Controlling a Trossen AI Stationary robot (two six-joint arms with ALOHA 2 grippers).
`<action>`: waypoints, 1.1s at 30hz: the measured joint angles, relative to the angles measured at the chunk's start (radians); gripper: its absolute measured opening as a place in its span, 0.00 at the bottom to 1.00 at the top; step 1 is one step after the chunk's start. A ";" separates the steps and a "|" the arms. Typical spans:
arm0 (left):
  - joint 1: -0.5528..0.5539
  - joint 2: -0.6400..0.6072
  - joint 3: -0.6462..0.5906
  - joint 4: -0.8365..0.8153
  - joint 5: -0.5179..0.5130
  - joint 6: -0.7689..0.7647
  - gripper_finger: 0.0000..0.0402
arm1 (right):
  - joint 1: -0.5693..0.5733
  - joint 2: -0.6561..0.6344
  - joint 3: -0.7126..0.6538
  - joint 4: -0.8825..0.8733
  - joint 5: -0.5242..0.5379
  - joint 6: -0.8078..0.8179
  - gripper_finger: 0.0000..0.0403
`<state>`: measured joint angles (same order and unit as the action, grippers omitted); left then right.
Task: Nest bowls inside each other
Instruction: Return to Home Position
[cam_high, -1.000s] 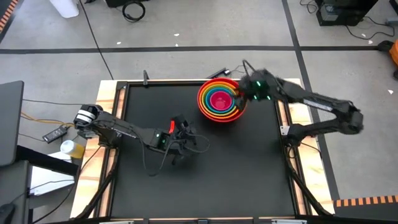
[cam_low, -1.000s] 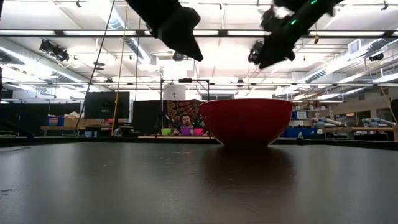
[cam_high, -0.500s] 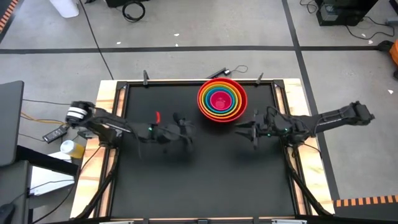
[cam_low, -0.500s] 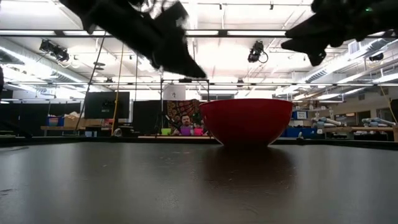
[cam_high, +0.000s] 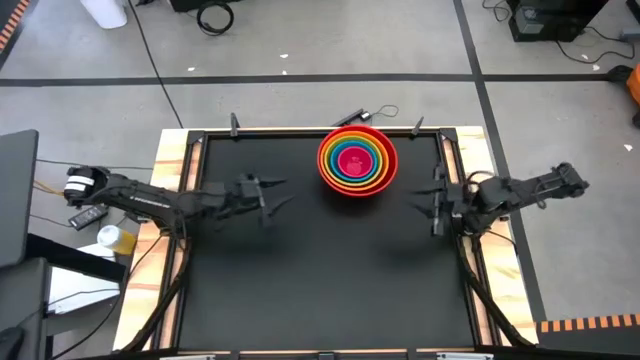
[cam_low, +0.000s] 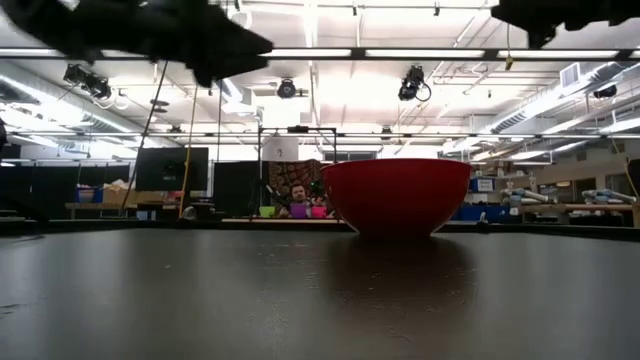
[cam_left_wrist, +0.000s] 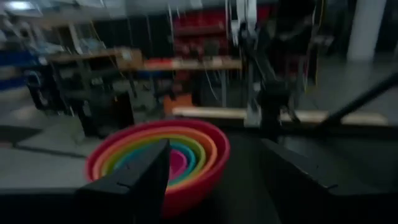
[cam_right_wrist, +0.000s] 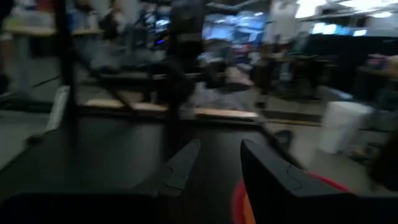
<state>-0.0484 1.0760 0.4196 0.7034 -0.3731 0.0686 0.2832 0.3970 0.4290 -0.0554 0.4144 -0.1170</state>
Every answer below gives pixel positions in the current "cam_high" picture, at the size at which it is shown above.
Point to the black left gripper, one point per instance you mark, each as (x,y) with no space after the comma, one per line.
(247,190)

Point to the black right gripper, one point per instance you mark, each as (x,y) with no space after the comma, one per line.
(455,200)

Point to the nested rainbow bowls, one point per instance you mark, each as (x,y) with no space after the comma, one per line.
(357,193)

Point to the small pink plastic bowl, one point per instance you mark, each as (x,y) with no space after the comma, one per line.
(355,162)

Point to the teal blue plastic bowl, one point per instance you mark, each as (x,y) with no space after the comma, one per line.
(357,145)

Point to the green plastic bowl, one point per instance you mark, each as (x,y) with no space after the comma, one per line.
(357,140)

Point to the yellow plastic bowl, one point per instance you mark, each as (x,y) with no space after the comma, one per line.
(357,137)

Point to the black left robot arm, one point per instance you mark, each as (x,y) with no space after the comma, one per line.
(145,197)

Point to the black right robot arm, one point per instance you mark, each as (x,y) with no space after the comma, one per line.
(520,190)

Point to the black table clamp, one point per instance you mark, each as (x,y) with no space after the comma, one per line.
(234,125)
(417,127)

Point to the yellow bottle with white cap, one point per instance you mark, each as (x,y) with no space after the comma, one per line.
(117,239)

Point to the black power brick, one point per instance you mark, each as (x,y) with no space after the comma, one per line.
(88,217)

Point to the orange black hazard striped ramp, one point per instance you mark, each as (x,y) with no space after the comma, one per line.
(590,332)
(12,22)

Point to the white sheet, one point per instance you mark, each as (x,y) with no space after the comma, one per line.
(80,292)

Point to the black computer case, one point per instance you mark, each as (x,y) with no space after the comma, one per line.
(555,20)

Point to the orange object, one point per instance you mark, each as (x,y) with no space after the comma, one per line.
(635,85)

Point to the white bin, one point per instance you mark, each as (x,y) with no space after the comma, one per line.
(105,12)

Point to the black aluminium table frame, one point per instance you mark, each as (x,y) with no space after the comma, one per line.
(197,145)

